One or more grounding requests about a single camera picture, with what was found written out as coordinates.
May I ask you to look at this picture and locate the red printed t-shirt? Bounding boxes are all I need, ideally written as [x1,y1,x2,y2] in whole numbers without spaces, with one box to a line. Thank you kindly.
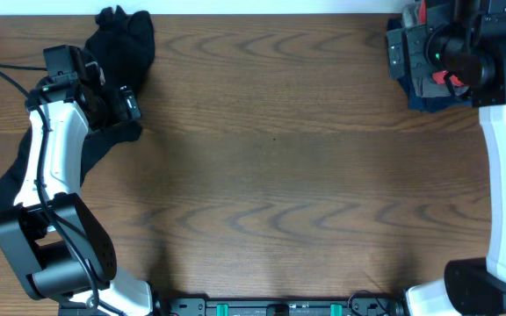
[417,0,467,88]

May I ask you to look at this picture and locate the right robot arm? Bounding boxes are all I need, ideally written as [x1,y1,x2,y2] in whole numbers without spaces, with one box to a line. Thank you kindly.
[387,20,506,315]

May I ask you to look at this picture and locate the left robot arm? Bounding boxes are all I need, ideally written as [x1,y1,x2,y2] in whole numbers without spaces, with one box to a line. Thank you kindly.
[0,61,155,315]

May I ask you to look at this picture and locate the black garment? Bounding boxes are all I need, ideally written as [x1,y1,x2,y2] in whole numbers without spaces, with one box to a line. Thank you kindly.
[0,6,155,212]

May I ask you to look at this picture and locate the grey folded shorts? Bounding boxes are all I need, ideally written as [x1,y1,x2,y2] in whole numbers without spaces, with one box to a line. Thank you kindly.
[387,1,469,98]

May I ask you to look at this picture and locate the navy folded garment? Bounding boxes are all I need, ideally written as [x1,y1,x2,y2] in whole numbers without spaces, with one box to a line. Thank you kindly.
[386,18,472,112]

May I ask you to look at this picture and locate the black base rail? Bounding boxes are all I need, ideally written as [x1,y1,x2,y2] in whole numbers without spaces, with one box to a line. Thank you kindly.
[148,294,405,316]

